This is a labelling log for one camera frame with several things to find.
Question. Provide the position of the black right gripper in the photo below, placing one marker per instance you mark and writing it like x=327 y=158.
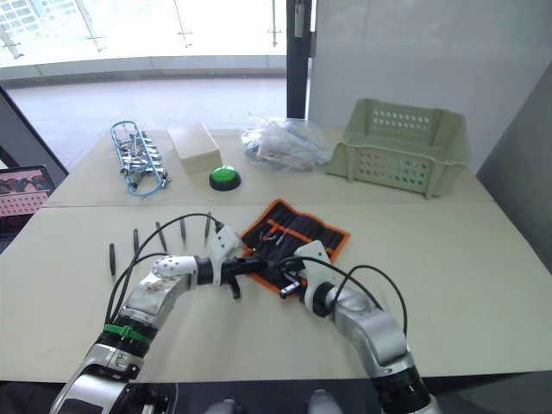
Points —
x=295 y=274

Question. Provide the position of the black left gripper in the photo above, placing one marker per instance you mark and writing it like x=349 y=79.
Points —
x=237 y=268

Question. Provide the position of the black orange-trimmed tool roll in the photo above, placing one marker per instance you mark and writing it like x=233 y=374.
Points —
x=310 y=230

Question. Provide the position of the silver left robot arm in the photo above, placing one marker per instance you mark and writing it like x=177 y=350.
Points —
x=146 y=293

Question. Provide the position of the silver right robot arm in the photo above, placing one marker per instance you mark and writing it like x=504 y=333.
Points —
x=379 y=332

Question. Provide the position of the silver-tipped tweezers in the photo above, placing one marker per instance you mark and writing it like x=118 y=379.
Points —
x=281 y=239

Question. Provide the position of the green push button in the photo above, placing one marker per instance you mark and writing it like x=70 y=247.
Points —
x=224 y=176

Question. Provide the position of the clear plastic bag pile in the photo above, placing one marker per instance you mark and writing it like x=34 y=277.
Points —
x=284 y=144

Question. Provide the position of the beige rectangular box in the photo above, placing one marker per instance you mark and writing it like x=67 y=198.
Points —
x=196 y=148

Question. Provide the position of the pale green plastic basket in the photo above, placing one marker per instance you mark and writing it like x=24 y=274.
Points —
x=401 y=146

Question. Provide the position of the open laptop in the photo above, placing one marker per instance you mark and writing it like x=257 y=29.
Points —
x=21 y=194

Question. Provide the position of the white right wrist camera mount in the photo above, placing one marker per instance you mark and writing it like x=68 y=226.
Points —
x=319 y=267

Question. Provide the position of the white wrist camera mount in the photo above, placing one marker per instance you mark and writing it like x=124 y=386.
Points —
x=319 y=267
x=222 y=243

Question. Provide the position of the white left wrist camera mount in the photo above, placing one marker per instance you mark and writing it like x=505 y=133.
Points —
x=222 y=243

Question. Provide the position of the dark door frame post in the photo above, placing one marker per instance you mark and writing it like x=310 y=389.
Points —
x=297 y=73

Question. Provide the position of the metal glass railing bracket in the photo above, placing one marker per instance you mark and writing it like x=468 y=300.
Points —
x=274 y=30
x=185 y=32
x=9 y=45
x=94 y=36

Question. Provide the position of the dark slanted frame bar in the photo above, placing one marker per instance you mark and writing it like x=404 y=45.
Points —
x=30 y=138

